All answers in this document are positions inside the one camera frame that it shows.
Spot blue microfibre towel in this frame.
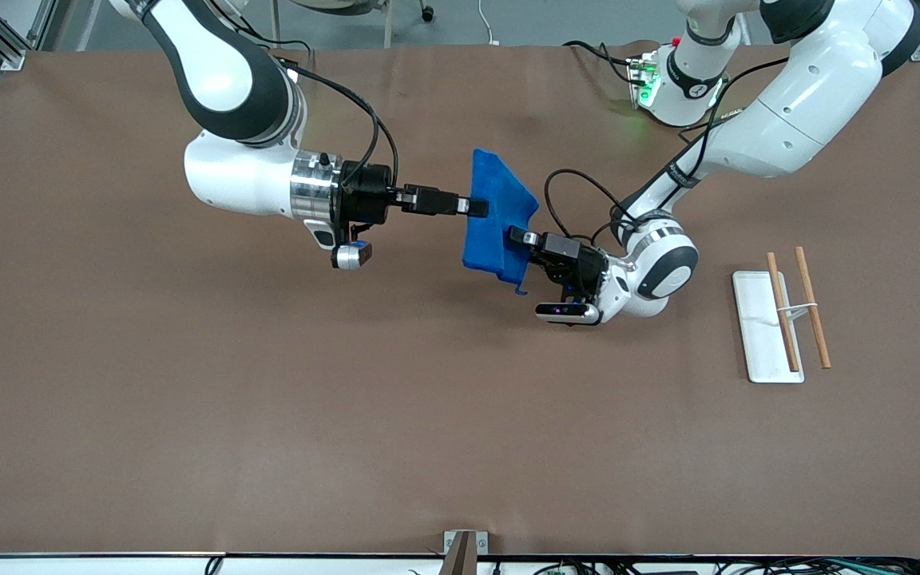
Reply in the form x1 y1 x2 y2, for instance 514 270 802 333
460 148 541 297

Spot white towel rack wooden rods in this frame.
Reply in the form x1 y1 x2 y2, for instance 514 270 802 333
732 246 833 385

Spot office chair base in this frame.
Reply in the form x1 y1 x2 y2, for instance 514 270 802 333
291 0 437 23

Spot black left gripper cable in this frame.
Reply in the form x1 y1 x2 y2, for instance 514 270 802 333
545 56 790 244

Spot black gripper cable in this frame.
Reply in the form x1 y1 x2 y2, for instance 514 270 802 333
268 56 399 189
545 56 790 244

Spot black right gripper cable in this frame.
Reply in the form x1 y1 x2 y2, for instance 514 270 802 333
268 56 399 189

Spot black right arm base cable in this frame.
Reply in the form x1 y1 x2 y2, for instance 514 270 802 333
228 0 314 63

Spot black arm base cable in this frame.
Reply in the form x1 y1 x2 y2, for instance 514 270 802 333
228 0 314 63
562 40 646 85

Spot white floor cable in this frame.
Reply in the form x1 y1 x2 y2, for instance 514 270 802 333
477 0 502 46

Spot black left arm base cable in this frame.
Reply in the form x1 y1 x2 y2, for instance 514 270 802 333
562 40 646 85

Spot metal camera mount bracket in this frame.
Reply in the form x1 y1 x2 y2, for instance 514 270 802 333
442 529 490 575

